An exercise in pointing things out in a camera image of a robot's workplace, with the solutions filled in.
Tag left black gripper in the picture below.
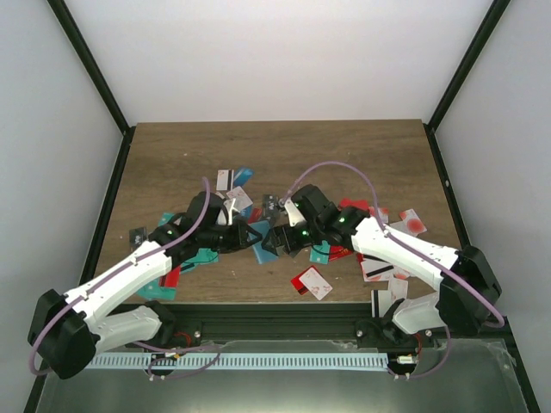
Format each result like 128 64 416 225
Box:
200 219 263 254

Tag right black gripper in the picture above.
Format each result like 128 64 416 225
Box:
262 219 324 256

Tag blue leather card holder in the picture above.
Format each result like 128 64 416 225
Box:
249 220 279 265

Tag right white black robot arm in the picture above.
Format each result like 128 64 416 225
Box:
262 184 505 347

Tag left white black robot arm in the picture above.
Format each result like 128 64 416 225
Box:
28 191 263 379

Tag red VIP card centre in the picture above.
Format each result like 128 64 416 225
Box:
248 207 277 226

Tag white floral card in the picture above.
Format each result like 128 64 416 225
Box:
226 186 253 212
299 267 332 300

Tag black VIP card upper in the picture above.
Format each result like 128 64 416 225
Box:
262 194 281 219

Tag black vip card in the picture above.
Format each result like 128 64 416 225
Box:
128 226 147 252
262 194 281 219

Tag teal VIP card centre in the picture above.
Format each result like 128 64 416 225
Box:
309 242 331 265

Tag teal vip card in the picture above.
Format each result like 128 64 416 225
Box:
309 242 331 265
180 249 219 274

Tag teal VIP card left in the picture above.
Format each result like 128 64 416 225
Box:
180 249 219 274

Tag white card with black stripe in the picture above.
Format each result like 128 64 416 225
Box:
216 170 234 191

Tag blue card top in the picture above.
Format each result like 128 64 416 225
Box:
233 167 254 187

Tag white floral card front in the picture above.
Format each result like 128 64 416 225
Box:
299 267 332 300

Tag red gold VIP card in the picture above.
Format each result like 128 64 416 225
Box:
328 246 354 262

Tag red card front left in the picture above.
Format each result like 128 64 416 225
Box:
158 267 181 289

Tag white striped card right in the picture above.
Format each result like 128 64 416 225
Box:
360 256 394 282

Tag black VIP card left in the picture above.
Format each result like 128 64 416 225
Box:
128 226 147 252

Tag teal card front left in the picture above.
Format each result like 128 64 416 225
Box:
135 277 176 301

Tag white striped card edge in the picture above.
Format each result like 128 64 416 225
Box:
371 290 393 318

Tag white card red circles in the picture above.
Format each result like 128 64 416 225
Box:
399 208 427 236

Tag light blue slotted cable duct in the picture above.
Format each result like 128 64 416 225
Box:
87 352 388 372

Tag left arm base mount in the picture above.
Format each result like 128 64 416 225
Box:
122 317 204 350

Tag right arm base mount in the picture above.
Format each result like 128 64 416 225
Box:
354 318 435 350

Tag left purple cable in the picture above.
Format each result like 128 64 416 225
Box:
28 176 223 381

